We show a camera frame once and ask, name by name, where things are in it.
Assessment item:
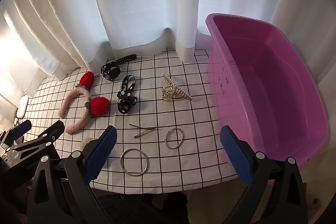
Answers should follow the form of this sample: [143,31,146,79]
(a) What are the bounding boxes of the pink strawberry headband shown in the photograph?
[59,71,111,134]

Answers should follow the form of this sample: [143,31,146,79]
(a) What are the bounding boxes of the small silver bangle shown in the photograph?
[165,128,185,149]

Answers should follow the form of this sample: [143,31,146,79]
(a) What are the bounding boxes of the large silver bangle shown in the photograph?
[120,149,148,176]

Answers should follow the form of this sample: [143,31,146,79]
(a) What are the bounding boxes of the white curtain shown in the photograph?
[0,0,336,100]

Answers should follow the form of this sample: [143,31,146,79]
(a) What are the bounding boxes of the thin metal hairpin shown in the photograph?
[133,128,156,139]
[129,123,156,131]

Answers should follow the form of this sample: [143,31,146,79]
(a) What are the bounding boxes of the white rounded object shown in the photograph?
[16,95,29,119]

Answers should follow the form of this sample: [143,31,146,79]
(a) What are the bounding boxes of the purple plastic basin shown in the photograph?
[205,13,330,170]

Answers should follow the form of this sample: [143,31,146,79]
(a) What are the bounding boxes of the white fluffy pompom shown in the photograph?
[80,137,93,151]

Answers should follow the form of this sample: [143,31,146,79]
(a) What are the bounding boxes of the black wrist watch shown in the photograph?
[100,54,137,82]

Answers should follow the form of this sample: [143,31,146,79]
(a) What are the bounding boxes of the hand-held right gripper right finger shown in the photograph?
[220,126,309,224]

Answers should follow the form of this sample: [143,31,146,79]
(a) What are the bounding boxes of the black ribbon bow hair clip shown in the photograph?
[117,75,139,113]

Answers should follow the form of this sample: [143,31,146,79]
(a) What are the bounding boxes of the pearl bead bracelet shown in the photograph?
[161,73,193,102]

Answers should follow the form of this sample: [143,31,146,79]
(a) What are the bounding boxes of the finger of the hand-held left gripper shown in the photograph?
[0,120,32,148]
[10,120,65,155]

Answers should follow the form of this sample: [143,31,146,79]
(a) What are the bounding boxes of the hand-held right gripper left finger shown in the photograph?
[26,126,118,224]

